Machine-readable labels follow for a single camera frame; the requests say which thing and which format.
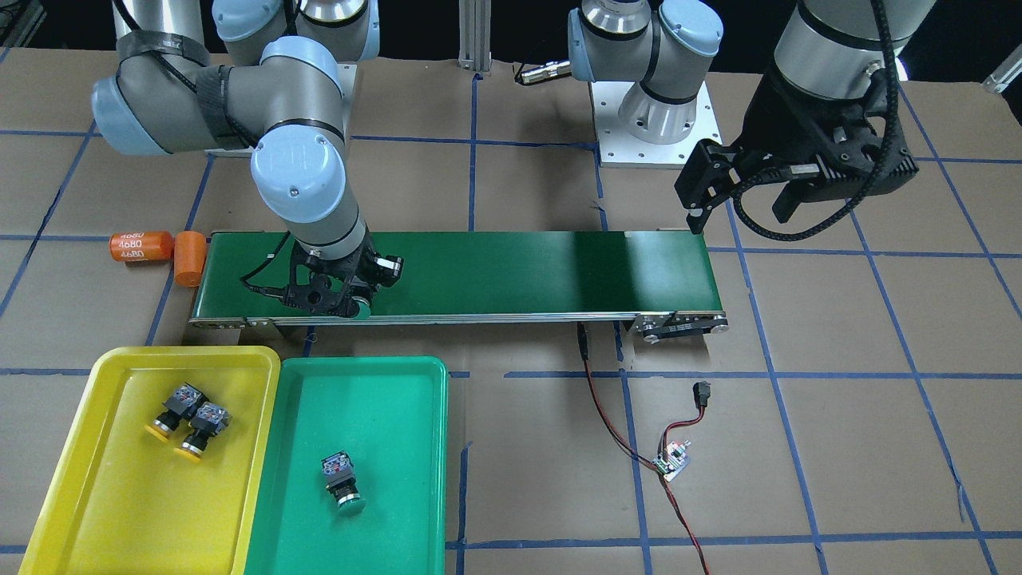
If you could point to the green conveyor belt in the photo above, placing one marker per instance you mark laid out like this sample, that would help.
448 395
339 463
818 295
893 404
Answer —
660 284

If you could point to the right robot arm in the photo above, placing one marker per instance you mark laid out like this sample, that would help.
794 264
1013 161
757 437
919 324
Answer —
282 97

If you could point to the plain orange cylinder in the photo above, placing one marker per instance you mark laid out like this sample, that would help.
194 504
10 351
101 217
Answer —
190 255

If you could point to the orange cylinder with white text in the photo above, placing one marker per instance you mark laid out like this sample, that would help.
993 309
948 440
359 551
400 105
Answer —
135 247

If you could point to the aluminium frame post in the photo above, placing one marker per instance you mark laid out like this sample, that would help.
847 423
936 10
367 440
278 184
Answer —
474 18

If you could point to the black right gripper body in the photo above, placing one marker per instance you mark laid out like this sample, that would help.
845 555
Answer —
361 268

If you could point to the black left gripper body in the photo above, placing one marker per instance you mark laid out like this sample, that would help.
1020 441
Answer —
768 128

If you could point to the green push button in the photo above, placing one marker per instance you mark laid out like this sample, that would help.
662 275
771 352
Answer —
358 308
339 476

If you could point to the small controller circuit board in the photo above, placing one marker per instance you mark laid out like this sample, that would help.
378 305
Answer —
672 460

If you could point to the green plastic tray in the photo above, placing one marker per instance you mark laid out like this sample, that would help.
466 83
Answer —
389 414

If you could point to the yellow plastic tray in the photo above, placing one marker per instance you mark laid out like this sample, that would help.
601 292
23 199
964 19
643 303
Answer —
123 502

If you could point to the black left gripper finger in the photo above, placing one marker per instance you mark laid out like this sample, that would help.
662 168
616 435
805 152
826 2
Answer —
698 214
791 197

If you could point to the yellow push button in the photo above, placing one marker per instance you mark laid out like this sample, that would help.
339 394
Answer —
209 420
181 405

